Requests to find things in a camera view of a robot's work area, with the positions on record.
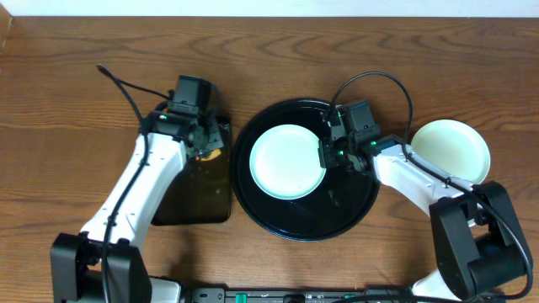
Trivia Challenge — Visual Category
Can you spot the rectangular black water tray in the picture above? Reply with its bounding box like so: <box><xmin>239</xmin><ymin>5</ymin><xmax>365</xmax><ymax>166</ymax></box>
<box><xmin>152</xmin><ymin>116</ymin><xmax>232</xmax><ymax>226</ymax></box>

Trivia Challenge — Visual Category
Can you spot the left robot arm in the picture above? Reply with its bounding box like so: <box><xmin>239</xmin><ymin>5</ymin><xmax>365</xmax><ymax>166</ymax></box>
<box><xmin>50</xmin><ymin>75</ymin><xmax>224</xmax><ymax>302</ymax></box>

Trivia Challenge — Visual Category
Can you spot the round black tray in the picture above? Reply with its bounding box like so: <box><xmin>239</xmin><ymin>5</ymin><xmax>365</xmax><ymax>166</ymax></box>
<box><xmin>230</xmin><ymin>98</ymin><xmax>380</xmax><ymax>242</ymax></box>

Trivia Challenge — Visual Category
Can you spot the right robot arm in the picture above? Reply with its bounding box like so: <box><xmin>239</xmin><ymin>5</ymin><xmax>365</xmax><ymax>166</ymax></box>
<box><xmin>319</xmin><ymin>102</ymin><xmax>533</xmax><ymax>300</ymax></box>

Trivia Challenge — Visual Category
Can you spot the light blue plate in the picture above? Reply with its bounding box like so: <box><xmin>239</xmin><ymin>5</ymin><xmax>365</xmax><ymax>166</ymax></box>
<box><xmin>411</xmin><ymin>120</ymin><xmax>491</xmax><ymax>183</ymax></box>
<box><xmin>249</xmin><ymin>125</ymin><xmax>327</xmax><ymax>200</ymax></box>

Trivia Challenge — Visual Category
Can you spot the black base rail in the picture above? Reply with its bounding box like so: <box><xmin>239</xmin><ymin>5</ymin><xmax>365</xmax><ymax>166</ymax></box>
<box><xmin>179</xmin><ymin>286</ymin><xmax>412</xmax><ymax>303</ymax></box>

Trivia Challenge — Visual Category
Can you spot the orange green scrub sponge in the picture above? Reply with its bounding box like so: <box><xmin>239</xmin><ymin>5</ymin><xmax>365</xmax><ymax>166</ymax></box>
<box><xmin>198</xmin><ymin>149</ymin><xmax>221</xmax><ymax>162</ymax></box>

